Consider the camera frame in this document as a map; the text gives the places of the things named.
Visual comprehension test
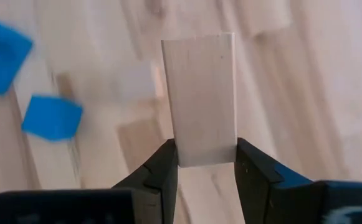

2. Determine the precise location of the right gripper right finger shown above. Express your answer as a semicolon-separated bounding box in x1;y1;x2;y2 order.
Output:
235;138;323;224

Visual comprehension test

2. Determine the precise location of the blue cube block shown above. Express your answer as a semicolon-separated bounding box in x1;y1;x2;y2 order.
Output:
21;95;84;143

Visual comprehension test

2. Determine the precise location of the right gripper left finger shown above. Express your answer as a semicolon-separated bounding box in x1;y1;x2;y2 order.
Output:
112;139;179;224

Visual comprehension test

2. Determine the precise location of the blue arch block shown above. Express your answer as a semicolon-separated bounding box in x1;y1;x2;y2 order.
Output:
0;14;34;96

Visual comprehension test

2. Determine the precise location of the wooden cube block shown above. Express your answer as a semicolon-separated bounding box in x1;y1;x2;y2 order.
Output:
113;60;164;102

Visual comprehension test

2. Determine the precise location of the long wooden plank block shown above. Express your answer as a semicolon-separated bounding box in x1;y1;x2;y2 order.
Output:
161;32;238;168

